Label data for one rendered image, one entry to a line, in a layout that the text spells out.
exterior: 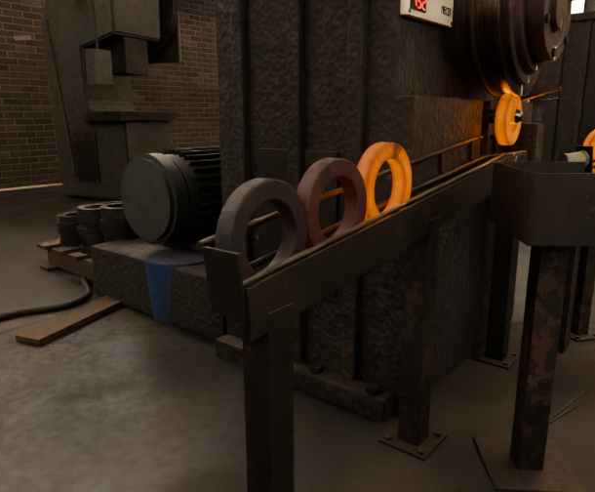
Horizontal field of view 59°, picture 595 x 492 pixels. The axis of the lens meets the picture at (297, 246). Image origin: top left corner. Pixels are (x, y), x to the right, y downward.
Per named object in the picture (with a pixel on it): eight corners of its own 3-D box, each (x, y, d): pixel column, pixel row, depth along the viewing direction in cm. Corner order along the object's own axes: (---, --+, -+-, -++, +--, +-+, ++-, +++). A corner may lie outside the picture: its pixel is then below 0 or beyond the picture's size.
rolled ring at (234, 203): (302, 167, 87) (287, 166, 89) (220, 196, 74) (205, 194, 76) (312, 270, 93) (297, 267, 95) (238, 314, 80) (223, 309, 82)
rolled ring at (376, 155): (356, 177, 100) (341, 175, 102) (379, 250, 110) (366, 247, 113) (401, 124, 109) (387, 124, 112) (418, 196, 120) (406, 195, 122)
